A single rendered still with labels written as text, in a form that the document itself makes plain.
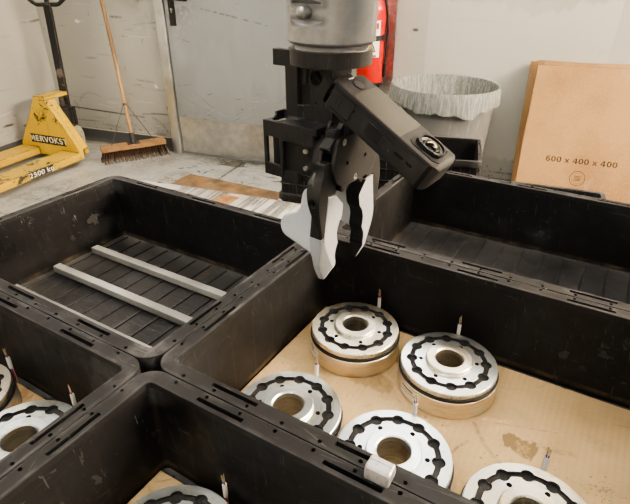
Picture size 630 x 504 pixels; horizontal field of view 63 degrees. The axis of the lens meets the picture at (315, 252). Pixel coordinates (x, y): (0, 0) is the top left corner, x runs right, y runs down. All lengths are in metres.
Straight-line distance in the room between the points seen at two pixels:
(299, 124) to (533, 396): 0.37
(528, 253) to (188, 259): 0.54
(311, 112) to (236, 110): 3.23
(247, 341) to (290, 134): 0.22
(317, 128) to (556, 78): 2.65
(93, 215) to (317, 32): 0.56
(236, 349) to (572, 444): 0.34
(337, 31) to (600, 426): 0.45
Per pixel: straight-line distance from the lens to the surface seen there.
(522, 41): 3.19
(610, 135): 3.10
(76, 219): 0.87
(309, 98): 0.48
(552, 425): 0.59
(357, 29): 0.44
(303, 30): 0.44
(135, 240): 0.91
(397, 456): 0.51
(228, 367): 0.54
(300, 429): 0.40
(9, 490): 0.42
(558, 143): 3.07
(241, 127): 3.72
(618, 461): 0.58
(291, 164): 0.49
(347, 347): 0.58
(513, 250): 0.89
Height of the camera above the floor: 1.23
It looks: 29 degrees down
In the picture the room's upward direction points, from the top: straight up
